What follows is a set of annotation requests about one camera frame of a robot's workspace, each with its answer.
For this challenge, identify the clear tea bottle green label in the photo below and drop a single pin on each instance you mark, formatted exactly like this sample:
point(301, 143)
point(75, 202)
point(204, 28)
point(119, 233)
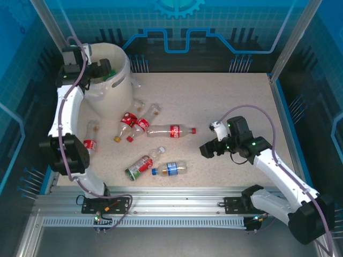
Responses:
point(111, 72)

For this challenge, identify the cream plastic bin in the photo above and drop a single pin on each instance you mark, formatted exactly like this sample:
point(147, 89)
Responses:
point(118, 99)

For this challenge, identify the clear cola bottle red cap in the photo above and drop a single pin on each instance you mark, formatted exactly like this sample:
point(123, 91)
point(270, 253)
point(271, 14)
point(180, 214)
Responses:
point(91, 144)
point(142, 125)
point(174, 131)

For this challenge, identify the clear bottle blue label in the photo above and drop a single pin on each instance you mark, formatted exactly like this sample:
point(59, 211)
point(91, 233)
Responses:
point(171, 168)

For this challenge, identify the red label bottle orange cap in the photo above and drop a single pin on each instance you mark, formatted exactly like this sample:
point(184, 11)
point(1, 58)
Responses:
point(128, 119)

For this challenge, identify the plastic bottle red green label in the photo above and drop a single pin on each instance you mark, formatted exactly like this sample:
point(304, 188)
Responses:
point(140, 166)

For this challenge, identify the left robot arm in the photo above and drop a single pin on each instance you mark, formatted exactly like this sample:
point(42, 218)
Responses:
point(67, 112)

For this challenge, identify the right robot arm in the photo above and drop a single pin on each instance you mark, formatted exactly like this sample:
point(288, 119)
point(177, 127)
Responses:
point(284, 176)

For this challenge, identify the white plastic bucket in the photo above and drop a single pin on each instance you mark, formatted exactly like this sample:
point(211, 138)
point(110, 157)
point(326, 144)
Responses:
point(96, 93)

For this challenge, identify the aluminium table side rail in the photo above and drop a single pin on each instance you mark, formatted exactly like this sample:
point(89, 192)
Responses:
point(284, 112)

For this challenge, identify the aluminium frame post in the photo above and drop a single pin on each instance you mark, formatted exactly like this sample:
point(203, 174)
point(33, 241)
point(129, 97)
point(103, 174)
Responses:
point(49, 24)
point(294, 40)

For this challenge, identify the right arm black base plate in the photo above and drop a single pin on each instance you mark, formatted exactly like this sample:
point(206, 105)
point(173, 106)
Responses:
point(231, 204)

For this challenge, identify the aluminium mounting rail frame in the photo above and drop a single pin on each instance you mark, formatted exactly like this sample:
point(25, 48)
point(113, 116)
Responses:
point(174, 203)

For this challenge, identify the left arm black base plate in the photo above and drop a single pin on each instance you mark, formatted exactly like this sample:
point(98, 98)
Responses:
point(120, 203)

